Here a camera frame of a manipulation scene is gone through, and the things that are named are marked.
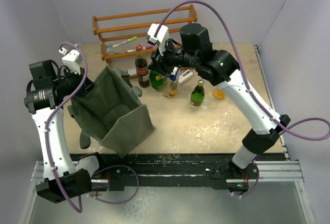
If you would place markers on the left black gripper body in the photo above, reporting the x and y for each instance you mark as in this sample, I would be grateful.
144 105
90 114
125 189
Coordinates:
69 83

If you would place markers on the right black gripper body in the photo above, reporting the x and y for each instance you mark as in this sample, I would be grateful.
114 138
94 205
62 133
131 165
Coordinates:
175 56

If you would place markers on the green soda bottle yellow label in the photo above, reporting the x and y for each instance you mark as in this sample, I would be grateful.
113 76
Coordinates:
157 81

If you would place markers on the Coca-Cola glass bottle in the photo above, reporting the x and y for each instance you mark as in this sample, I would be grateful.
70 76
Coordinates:
141 68

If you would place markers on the grey-green canvas bag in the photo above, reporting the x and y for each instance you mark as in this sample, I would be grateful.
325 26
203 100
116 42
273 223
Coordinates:
112 113

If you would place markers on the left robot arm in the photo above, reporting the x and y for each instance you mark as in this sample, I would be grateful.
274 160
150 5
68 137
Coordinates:
44 96

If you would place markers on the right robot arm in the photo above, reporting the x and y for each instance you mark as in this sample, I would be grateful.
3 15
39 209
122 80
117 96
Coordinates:
222 70

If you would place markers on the pink-capped marker pen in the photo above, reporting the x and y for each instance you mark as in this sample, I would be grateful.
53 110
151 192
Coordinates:
142 48

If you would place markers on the small white box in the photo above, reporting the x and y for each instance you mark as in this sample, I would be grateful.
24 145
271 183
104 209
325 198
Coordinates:
132 71

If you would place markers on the blue orange juice carton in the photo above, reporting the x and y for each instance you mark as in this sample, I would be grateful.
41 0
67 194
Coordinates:
172 83

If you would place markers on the white stapler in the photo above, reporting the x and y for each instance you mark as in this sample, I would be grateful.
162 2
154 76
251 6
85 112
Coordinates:
186 75

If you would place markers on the green-capped marker pen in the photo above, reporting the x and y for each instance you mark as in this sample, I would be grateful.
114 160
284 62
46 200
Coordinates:
125 41

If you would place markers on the wooden three-tier rack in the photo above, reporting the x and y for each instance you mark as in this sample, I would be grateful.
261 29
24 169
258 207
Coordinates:
124 32

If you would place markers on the green glass bottle gold cap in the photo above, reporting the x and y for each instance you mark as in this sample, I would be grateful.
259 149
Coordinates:
198 94

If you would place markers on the orange drink plastic bottle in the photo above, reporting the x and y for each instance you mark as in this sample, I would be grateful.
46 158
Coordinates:
218 94

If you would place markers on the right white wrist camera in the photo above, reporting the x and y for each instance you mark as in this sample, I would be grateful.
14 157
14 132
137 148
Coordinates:
157 35

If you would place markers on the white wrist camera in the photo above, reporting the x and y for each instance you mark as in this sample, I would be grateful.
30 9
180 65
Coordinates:
157 35
72 60

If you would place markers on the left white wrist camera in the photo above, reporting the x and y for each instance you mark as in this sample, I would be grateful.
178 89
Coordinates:
72 60

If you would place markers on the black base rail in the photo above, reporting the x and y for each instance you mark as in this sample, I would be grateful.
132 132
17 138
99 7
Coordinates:
214 170

